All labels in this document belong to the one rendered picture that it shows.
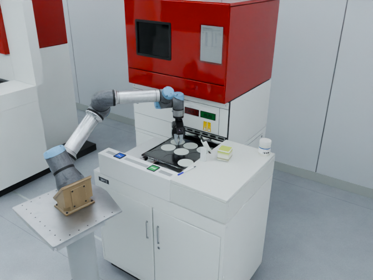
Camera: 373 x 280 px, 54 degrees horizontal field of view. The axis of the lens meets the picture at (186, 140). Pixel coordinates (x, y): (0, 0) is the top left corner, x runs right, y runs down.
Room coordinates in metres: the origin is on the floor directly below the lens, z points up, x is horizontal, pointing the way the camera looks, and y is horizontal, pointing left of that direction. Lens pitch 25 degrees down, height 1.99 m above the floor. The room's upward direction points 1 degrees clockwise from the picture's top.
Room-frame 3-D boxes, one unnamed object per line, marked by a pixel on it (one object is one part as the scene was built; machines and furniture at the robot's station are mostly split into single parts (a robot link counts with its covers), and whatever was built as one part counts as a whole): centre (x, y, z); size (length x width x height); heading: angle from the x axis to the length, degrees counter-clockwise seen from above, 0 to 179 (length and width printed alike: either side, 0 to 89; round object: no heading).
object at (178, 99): (2.24, 0.06, 1.21); 0.09 x 0.08 x 0.11; 108
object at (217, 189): (1.84, -0.23, 0.89); 0.62 x 0.35 x 0.14; 146
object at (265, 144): (1.98, -0.48, 1.01); 0.07 x 0.07 x 0.10
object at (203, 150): (1.91, -0.11, 1.03); 0.06 x 0.04 x 0.13; 146
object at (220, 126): (2.43, 0.07, 1.02); 0.82 x 0.03 x 0.40; 56
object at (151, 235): (2.00, 0.02, 0.41); 0.97 x 0.64 x 0.82; 56
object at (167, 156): (2.13, 0.03, 0.90); 0.34 x 0.34 x 0.01; 56
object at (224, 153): (1.92, -0.23, 1.00); 0.07 x 0.07 x 0.07; 65
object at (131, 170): (1.87, 0.29, 0.89); 0.55 x 0.09 x 0.14; 56
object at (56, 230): (1.62, 0.62, 0.75); 0.45 x 0.44 x 0.13; 137
